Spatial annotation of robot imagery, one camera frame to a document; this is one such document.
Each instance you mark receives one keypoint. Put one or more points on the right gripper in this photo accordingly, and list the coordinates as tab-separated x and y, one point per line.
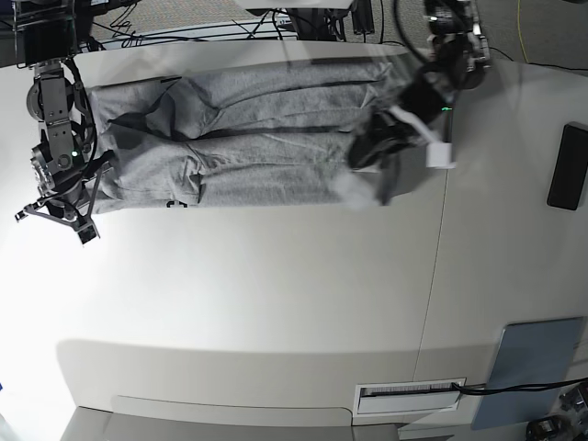
73	203

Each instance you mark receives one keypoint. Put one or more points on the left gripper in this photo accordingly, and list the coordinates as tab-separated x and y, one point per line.
420	103

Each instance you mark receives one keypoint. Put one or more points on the grey T-shirt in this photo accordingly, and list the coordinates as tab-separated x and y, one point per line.
265	135

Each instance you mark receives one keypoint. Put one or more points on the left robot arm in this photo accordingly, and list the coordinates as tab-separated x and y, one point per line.
458	49

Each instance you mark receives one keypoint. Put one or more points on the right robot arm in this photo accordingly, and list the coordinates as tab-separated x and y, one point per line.
66	163

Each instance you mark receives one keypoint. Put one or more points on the black rectangular device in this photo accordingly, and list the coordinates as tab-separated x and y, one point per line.
570	169

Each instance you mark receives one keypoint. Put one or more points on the blue-grey flat pad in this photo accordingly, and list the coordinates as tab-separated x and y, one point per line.
528	353

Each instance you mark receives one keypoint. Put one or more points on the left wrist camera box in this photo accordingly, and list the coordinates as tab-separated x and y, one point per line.
439	155

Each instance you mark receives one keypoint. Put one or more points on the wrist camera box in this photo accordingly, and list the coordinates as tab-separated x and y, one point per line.
439	155
87	233

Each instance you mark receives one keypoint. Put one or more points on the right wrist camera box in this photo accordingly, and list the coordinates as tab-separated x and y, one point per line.
87	233

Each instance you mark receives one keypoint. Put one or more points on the white cable grommet tray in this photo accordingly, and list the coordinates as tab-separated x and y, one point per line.
406	398

